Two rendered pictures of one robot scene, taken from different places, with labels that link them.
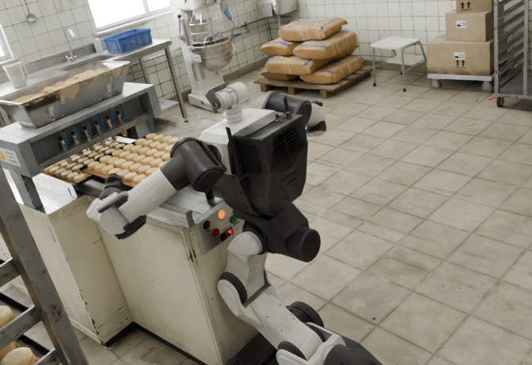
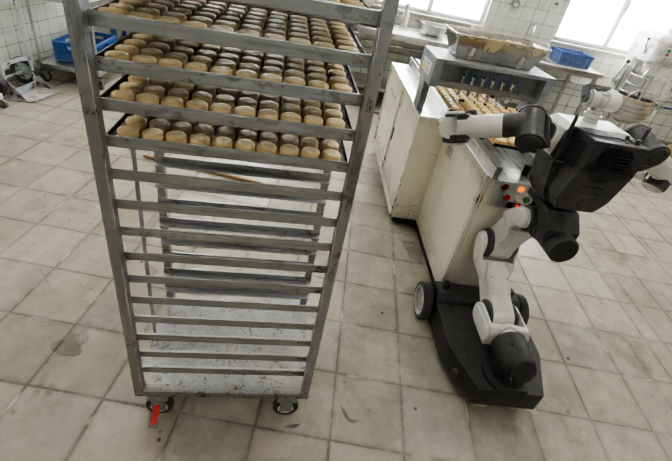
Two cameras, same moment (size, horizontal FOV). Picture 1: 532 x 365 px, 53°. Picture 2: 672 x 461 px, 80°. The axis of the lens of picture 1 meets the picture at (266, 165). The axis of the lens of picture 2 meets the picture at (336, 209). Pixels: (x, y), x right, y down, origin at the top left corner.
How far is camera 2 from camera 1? 25 cm
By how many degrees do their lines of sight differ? 33
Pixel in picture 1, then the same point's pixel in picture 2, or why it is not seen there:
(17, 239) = (380, 41)
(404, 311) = (597, 377)
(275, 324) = (493, 286)
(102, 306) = (407, 195)
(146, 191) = (482, 121)
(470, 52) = not seen: outside the picture
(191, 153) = (533, 116)
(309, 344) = (503, 317)
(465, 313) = (650, 428)
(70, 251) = (415, 148)
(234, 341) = (459, 276)
